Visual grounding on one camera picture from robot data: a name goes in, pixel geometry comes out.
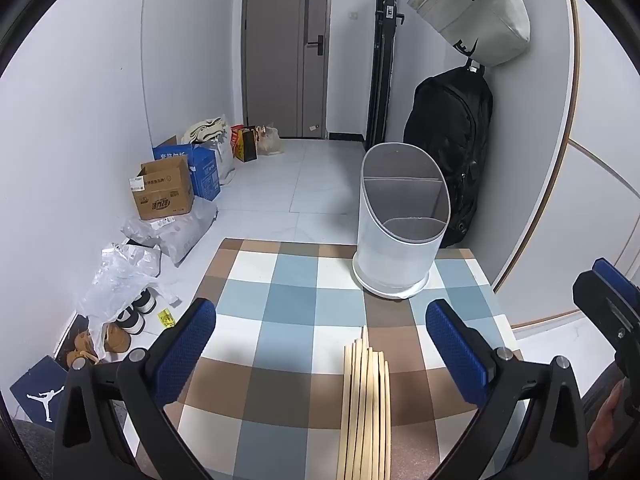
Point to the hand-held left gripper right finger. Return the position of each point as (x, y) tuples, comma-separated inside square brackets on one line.
[(457, 355)]

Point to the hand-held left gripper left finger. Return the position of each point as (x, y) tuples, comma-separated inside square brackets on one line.
[(187, 345)]

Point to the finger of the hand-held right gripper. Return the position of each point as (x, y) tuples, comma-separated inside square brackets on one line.
[(615, 275), (600, 300)]

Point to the bundle of wooden chopsticks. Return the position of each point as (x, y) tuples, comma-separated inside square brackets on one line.
[(365, 410)]

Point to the white utensil holder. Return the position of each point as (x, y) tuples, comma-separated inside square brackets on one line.
[(395, 260)]

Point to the person's right hand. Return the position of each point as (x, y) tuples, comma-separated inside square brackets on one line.
[(602, 430)]

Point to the yellow paper tag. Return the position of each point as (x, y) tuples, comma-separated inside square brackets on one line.
[(166, 319)]

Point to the white sneaker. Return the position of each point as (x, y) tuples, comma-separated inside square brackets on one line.
[(131, 321), (145, 302)]

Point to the tan shoe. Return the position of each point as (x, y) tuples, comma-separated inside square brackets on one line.
[(117, 340), (82, 355)]

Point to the white wardrobe wooden trim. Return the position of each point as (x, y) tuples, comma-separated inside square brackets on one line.
[(590, 200)]

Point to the crumpled clear plastic bag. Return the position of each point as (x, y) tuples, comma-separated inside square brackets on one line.
[(117, 285)]

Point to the checkered tablecloth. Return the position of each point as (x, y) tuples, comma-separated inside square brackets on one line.
[(295, 305)]

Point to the grey plastic mailer bag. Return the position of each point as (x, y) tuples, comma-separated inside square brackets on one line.
[(185, 230)]

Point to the brown cardboard box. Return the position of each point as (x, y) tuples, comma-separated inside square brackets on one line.
[(162, 195)]

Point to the blue shoe box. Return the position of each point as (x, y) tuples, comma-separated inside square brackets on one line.
[(37, 390)]

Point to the blue printed carton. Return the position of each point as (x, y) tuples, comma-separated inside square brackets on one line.
[(206, 172)]

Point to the white tote bag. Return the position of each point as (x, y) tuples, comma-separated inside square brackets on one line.
[(224, 160)]

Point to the open blue cardboard box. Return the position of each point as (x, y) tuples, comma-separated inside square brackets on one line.
[(167, 150)]

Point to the yellow black paper bag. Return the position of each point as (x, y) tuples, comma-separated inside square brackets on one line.
[(246, 146)]

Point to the red bag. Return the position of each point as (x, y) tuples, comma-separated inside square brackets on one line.
[(234, 140)]

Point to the cream clothing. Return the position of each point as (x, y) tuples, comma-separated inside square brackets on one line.
[(205, 129)]

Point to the white plastic bag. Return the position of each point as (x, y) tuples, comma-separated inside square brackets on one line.
[(270, 141)]

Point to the black backpack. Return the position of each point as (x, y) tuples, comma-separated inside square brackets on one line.
[(450, 125)]

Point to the black metal door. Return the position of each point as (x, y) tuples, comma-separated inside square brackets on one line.
[(382, 85)]

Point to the grey door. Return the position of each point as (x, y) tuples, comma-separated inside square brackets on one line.
[(280, 60)]

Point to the beige hanging bag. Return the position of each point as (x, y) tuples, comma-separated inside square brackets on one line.
[(475, 10)]

